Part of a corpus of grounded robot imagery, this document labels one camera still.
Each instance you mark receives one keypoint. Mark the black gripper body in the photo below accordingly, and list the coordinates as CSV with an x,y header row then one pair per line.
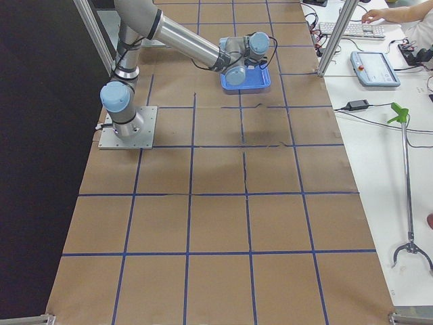
x,y
250,62

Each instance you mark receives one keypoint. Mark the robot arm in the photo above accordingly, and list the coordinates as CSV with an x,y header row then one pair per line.
x,y
141,20

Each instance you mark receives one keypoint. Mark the blue plastic tray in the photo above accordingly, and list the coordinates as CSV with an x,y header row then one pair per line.
x,y
252,81

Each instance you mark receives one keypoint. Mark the person's hand at keyboard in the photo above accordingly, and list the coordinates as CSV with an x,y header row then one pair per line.
x,y
373,15

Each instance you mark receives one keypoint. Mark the black power adapter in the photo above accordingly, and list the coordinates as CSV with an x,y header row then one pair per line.
x,y
357,105

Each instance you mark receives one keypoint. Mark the white keyboard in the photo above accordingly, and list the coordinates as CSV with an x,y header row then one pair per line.
x,y
355,31

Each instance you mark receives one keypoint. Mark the teach pendant tablet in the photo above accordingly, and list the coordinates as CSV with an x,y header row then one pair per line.
x,y
373,69

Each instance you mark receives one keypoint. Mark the brown paper table cover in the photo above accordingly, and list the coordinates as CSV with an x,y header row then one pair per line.
x,y
245,211

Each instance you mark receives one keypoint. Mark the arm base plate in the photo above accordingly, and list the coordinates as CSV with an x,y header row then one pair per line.
x,y
137,134
152,43

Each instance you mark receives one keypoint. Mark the aluminium frame post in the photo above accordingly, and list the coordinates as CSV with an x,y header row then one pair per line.
x,y
339,28

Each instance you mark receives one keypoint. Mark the green handled reacher grabber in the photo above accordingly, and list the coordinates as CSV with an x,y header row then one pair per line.
x,y
411,247

